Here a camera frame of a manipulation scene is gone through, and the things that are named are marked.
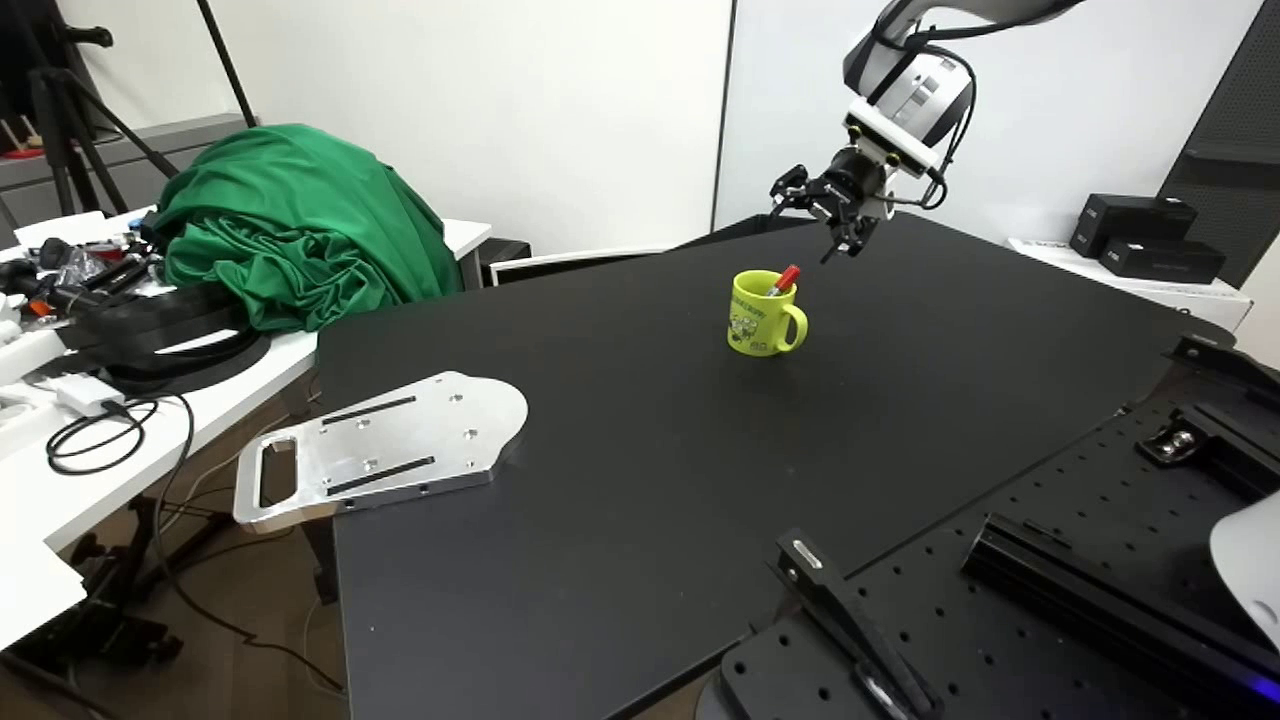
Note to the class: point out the black clamp bracket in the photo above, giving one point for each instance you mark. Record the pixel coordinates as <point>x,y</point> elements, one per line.
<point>853,614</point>

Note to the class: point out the white rounded base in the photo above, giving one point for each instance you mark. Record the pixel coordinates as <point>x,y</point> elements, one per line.
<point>1252,565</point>

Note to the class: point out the thin black stand pole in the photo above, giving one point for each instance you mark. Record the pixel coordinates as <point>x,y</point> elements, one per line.
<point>226,67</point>

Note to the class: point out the black perforated breadboard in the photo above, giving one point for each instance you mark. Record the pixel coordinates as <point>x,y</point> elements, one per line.
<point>1040,627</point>

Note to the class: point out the black camera tripod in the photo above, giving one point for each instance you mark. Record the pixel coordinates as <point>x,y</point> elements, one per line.
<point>73,121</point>

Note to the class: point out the white side table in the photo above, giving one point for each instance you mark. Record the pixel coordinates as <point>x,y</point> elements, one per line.
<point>40,493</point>

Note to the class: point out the silver metal mounting plate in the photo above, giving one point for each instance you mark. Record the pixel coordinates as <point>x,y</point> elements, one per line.
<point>401,443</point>

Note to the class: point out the black aluminium rail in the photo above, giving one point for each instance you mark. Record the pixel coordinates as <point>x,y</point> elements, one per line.
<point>1104,593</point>

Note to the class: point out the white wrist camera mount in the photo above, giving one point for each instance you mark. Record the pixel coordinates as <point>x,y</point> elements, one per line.
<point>901,145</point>

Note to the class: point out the white power adapter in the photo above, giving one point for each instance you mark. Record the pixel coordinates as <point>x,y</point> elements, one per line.
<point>80,394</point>

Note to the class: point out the red capped marker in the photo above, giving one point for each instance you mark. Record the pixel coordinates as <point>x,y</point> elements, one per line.
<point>788,276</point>

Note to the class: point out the flat black equipment box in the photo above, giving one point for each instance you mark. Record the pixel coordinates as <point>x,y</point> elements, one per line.
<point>1165,263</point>

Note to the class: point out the tall black equipment box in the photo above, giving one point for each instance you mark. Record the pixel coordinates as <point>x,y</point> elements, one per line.
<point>1125,220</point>

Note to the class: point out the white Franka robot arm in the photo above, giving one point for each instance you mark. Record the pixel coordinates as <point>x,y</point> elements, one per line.
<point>921,82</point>

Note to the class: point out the black bag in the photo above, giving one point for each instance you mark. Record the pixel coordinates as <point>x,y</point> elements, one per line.
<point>147,334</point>

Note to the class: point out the yellow-green ceramic mug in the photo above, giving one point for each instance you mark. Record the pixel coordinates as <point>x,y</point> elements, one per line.
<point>756,321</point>

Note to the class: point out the black rail bracket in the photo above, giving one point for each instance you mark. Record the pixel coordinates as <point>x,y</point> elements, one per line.
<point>1220,446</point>

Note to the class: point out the green cloth pile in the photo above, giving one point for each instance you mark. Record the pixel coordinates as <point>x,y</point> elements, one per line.
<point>306,225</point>

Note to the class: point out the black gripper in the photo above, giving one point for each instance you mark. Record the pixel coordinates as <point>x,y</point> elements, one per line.
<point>851,185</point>

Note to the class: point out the white low shelf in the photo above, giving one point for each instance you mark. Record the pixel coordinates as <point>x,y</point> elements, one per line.
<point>1145,292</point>

